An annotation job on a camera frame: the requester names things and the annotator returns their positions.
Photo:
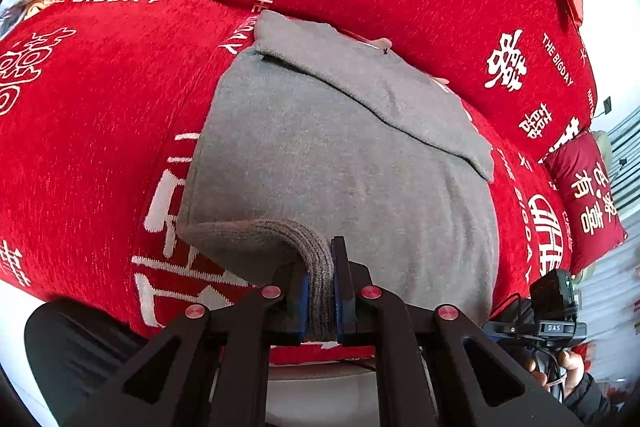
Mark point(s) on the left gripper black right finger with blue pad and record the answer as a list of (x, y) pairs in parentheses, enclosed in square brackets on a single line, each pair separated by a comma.
[(474, 380)]

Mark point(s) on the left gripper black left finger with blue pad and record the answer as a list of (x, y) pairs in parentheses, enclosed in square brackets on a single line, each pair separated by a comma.
[(207, 368)]

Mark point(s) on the grey knit garment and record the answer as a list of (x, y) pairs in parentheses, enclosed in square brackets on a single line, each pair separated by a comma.
[(313, 135)]

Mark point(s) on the person's right hand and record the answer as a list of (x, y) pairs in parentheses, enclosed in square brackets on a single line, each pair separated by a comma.
[(570, 368)]

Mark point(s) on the dark red cushion, gold characters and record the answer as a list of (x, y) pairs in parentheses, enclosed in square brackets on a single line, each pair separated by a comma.
[(578, 172)]

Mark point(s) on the red bed cover, white print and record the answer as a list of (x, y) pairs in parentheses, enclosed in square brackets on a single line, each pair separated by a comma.
[(102, 105)]

